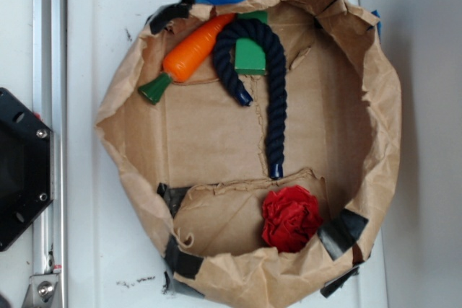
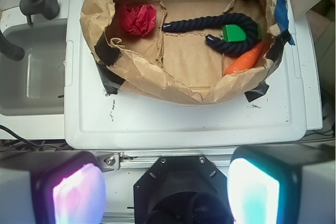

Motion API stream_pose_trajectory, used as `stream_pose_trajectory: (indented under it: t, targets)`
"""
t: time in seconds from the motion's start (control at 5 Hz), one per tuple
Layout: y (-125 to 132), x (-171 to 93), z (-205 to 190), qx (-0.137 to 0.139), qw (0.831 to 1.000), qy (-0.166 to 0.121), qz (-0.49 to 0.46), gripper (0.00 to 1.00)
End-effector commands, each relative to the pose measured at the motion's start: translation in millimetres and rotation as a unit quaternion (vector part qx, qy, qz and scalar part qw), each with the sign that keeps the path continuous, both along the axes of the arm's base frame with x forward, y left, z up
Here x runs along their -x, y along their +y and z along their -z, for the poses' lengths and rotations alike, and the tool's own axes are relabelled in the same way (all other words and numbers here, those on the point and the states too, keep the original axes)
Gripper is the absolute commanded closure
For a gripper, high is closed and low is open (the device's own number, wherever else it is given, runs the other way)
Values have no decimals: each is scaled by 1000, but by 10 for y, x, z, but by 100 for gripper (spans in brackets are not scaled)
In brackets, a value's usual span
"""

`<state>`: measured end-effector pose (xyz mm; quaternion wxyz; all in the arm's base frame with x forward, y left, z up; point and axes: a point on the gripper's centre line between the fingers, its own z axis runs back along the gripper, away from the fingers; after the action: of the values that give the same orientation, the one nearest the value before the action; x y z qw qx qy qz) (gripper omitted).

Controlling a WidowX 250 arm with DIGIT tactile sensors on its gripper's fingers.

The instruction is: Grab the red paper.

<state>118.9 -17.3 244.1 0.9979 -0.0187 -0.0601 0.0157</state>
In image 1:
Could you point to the red paper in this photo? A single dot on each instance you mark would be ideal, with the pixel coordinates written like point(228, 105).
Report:
point(291, 218)

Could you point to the white plastic board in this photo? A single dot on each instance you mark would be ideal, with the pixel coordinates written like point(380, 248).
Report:
point(112, 260)

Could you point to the brown paper bag tray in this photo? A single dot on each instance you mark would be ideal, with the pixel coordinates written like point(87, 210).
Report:
point(195, 169)

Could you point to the aluminium frame rail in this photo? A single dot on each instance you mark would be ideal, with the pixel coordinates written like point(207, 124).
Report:
point(48, 284)

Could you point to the green wooden block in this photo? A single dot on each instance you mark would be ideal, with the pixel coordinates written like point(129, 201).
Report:
point(250, 57)

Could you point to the orange toy carrot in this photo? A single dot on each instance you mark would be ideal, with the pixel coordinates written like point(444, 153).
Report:
point(184, 59)

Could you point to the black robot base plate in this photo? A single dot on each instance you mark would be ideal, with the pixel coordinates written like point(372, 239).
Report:
point(25, 168)

